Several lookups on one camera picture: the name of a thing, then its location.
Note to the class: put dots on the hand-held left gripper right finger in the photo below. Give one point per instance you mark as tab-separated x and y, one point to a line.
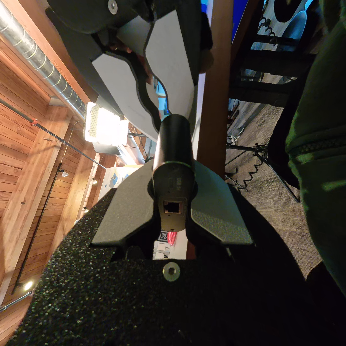
219	216

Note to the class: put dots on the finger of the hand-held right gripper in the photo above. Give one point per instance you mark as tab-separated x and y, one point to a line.
173	54
116	81

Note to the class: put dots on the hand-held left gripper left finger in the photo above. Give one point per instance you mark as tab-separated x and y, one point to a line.
127	213

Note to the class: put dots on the black network switch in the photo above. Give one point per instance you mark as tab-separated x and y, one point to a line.
173	151

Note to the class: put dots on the person's right hand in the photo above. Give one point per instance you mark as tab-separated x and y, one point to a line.
207	59

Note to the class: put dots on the black white marker board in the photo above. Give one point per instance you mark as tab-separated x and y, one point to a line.
163	235

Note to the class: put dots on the studio light panel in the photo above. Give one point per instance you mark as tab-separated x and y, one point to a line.
105	127

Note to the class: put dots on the person's green sweatshirt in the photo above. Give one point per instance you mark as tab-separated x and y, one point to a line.
324	162

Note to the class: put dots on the metal ventilation duct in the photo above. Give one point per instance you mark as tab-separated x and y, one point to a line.
40	56

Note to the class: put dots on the black track light rail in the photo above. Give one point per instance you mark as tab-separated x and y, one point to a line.
37	224

